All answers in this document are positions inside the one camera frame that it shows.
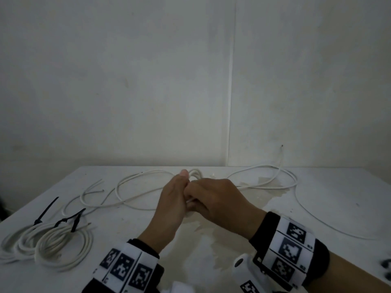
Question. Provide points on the person's right hand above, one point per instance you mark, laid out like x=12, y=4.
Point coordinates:
x=226, y=204

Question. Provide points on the person's left hand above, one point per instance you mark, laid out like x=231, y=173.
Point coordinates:
x=171, y=204

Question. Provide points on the bunch of black zip ties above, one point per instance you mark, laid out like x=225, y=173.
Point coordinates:
x=385, y=263

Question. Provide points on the person's left forearm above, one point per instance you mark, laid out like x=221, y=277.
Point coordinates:
x=152, y=238

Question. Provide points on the person's right forearm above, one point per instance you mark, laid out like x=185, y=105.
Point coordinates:
x=351, y=274

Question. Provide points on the black right wristband white markers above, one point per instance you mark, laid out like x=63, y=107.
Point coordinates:
x=290, y=250

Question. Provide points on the black wristband white markers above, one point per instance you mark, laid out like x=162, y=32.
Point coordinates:
x=290, y=250
x=122, y=268

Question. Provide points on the black left wristband white markers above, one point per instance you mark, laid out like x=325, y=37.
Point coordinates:
x=122, y=268

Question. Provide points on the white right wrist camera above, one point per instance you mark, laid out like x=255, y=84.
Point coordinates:
x=244, y=268

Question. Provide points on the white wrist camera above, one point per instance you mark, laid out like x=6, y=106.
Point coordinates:
x=244, y=268
x=175, y=288

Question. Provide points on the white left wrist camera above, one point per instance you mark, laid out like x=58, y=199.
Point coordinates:
x=175, y=288

